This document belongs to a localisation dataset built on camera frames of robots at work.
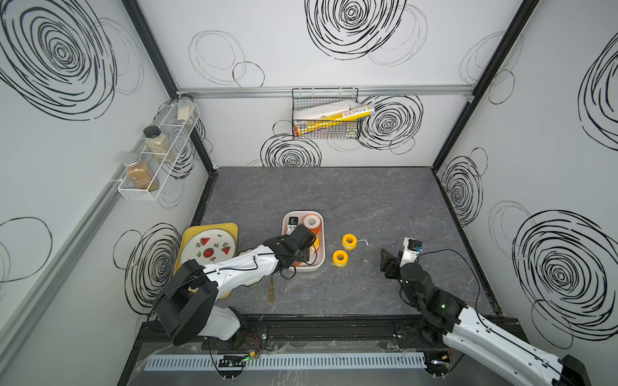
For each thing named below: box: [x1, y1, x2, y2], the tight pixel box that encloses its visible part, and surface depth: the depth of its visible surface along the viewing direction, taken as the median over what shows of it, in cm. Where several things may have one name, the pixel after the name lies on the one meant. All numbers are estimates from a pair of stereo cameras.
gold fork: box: [267, 275, 276, 304], surface depth 84 cm
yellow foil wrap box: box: [294, 105, 372, 137], surface depth 86 cm
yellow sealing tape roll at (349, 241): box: [341, 233, 358, 251], surface depth 95 cm
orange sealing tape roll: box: [302, 213, 322, 236], surface depth 98 cm
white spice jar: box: [177, 93, 194, 124], surface depth 88 cm
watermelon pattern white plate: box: [180, 228, 236, 267], surface depth 95 cm
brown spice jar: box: [123, 157, 160, 193], surface depth 65 cm
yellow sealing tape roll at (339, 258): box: [332, 249, 349, 268], surface depth 91 cm
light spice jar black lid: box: [143, 125, 176, 164], surface depth 72 cm
